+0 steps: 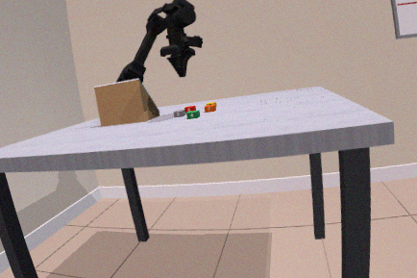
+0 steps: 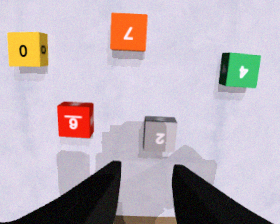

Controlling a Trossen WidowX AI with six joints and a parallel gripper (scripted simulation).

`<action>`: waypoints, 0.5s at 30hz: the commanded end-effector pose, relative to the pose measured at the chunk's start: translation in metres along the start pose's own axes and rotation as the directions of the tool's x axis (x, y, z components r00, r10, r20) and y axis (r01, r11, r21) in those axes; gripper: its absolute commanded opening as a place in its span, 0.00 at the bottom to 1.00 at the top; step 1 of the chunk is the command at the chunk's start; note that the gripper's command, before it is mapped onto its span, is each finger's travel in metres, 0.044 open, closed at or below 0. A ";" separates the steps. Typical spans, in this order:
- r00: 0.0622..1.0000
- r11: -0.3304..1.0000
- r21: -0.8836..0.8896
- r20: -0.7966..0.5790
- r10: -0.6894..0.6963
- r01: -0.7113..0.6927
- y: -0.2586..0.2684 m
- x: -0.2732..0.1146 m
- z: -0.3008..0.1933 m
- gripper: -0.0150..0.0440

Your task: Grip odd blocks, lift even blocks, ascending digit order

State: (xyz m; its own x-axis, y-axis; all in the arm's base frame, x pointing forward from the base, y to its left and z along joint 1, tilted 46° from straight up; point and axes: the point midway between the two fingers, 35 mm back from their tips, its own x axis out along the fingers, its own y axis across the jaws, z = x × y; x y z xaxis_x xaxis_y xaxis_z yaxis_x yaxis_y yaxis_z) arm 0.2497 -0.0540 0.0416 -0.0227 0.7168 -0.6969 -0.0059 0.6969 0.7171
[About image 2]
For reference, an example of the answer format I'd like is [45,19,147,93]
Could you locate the grey block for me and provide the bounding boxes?
[142,116,177,152]

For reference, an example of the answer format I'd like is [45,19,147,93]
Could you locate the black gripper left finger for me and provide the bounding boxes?
[0,161,122,224]

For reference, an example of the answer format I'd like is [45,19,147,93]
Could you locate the red number block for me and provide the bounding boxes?
[57,101,94,138]

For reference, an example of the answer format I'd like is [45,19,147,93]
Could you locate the green block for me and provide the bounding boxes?
[219,52,261,88]

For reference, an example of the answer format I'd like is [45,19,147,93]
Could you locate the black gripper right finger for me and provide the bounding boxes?
[171,163,274,224]

